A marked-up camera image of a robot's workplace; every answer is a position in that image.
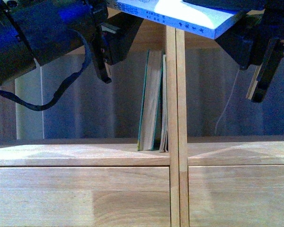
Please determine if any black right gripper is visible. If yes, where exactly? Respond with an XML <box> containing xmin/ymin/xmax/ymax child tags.
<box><xmin>215</xmin><ymin>0</ymin><xmax>284</xmax><ymax>103</ymax></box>

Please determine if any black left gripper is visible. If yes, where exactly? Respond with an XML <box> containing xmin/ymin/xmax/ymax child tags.
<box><xmin>4</xmin><ymin>0</ymin><xmax>143</xmax><ymax>83</ymax></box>

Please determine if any blue white book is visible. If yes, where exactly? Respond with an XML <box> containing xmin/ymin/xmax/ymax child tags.
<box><xmin>107</xmin><ymin>0</ymin><xmax>245</xmax><ymax>40</ymax></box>

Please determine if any green cover book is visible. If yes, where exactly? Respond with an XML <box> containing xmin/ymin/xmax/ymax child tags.
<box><xmin>137</xmin><ymin>50</ymin><xmax>163</xmax><ymax>151</ymax></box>

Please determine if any thin grey booklet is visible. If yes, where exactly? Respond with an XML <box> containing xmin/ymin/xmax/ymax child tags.
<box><xmin>159</xmin><ymin>54</ymin><xmax>168</xmax><ymax>153</ymax></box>

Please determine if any light wooden bookshelf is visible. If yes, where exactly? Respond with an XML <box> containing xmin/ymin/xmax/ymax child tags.
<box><xmin>0</xmin><ymin>26</ymin><xmax>284</xmax><ymax>227</ymax></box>

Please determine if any thin white wire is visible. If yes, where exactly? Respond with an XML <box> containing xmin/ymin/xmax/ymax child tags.
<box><xmin>215</xmin><ymin>68</ymin><xmax>240</xmax><ymax>137</ymax></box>

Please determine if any black braided cable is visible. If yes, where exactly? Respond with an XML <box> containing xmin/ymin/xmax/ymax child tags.
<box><xmin>0</xmin><ymin>29</ymin><xmax>92</xmax><ymax>112</ymax></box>

